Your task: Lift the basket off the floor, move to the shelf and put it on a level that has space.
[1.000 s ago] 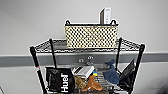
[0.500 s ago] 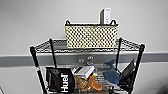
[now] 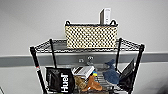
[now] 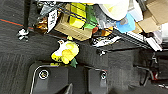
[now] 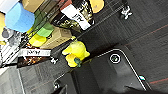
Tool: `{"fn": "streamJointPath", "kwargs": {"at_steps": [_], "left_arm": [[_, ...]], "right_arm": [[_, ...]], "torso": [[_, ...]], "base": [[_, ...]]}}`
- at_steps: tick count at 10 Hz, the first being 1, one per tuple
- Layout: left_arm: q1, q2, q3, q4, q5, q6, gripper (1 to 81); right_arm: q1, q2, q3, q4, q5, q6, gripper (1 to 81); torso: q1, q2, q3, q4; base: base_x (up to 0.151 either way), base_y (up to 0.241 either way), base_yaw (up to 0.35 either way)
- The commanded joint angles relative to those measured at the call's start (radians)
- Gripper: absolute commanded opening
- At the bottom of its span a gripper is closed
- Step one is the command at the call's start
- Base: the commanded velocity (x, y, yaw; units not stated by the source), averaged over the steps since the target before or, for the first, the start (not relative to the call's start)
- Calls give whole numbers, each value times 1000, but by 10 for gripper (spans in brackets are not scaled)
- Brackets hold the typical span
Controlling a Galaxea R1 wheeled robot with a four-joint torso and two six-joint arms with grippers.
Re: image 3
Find black bag white print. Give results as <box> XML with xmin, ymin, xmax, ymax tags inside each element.
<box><xmin>44</xmin><ymin>66</ymin><xmax>76</xmax><ymax>94</ymax></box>

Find plain black bag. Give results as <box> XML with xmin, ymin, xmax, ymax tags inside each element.
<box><xmin>117</xmin><ymin>58</ymin><xmax>136</xmax><ymax>92</ymax></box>

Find white box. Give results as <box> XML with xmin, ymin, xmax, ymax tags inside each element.
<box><xmin>98</xmin><ymin>7</ymin><xmax>113</xmax><ymax>26</ymax></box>

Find blue plush toy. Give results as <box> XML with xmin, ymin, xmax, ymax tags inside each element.
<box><xmin>101</xmin><ymin>58</ymin><xmax>121</xmax><ymax>86</ymax></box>

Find long grey wall band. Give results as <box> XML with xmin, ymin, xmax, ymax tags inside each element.
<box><xmin>0</xmin><ymin>51</ymin><xmax>168</xmax><ymax>68</ymax></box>

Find black wire shelf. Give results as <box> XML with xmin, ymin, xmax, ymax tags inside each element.
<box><xmin>29</xmin><ymin>37</ymin><xmax>146</xmax><ymax>94</ymax></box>

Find orange plush toy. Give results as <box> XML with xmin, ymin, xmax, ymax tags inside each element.
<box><xmin>74</xmin><ymin>73</ymin><xmax>104</xmax><ymax>93</ymax></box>

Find white grey toy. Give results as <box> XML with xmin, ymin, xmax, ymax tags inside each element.
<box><xmin>71</xmin><ymin>65</ymin><xmax>96</xmax><ymax>78</ymax></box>

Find white wall band socket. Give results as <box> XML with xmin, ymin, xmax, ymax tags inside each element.
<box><xmin>78</xmin><ymin>55</ymin><xmax>95</xmax><ymax>64</ymax></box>

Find pale spotted basket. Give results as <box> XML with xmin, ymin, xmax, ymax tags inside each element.
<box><xmin>63</xmin><ymin>19</ymin><xmax>120</xmax><ymax>51</ymax></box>

